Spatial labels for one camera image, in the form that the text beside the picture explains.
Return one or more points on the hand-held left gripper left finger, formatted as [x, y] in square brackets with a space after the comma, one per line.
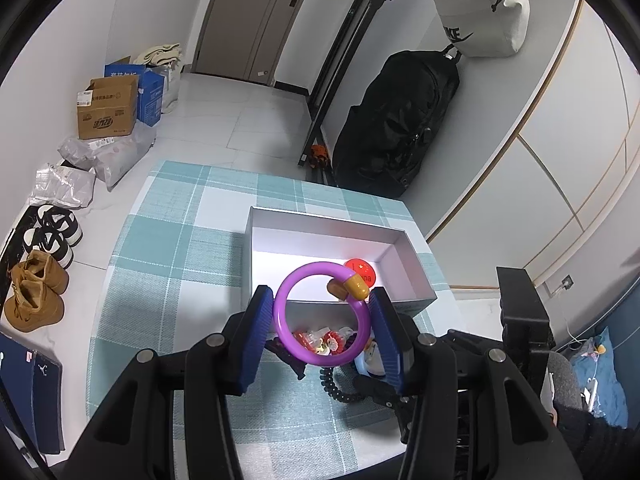
[257, 340]

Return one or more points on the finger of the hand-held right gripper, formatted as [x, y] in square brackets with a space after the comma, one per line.
[377, 390]

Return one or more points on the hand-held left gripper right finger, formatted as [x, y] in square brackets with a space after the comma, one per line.
[387, 340]

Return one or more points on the small pale figure charm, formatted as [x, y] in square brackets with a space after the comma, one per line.
[371, 352]

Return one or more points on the black hair clip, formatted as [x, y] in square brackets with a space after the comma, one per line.
[290, 360]

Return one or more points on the red round badge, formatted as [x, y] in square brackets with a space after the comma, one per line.
[367, 272]

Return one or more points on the white cardboard box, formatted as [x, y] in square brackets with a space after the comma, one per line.
[325, 235]

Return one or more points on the person's right forearm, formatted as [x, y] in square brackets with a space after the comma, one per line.
[595, 450]

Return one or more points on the grey fabric object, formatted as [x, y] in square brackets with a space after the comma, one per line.
[565, 377]

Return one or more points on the blue cloth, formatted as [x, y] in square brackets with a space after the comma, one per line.
[602, 380]

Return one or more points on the teal plaid tablecloth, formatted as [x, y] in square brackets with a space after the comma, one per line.
[175, 260]

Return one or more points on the small orange object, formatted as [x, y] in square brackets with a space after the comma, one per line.
[319, 155]

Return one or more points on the dark blue flat box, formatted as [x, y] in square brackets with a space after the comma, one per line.
[47, 400]
[15, 385]

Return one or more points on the black backpack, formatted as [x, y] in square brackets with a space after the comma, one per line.
[395, 120]

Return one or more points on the brown boot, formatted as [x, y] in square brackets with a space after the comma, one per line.
[42, 270]
[32, 307]

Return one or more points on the black and white sneaker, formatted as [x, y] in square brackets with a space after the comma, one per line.
[45, 245]
[60, 222]

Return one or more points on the large clear plastic bag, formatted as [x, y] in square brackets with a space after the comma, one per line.
[120, 155]

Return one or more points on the small clear plastic bag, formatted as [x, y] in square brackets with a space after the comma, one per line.
[60, 185]

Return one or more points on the blue cardboard box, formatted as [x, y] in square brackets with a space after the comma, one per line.
[150, 100]

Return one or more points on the brown cardboard box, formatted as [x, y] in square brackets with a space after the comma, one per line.
[107, 115]

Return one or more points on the black metal rack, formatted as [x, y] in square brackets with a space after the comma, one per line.
[350, 35]

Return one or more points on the white bag with black logo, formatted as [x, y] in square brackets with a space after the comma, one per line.
[475, 10]

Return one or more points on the grey door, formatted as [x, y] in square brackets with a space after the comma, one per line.
[240, 10]

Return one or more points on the wall socket with charger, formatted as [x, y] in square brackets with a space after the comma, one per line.
[564, 284]

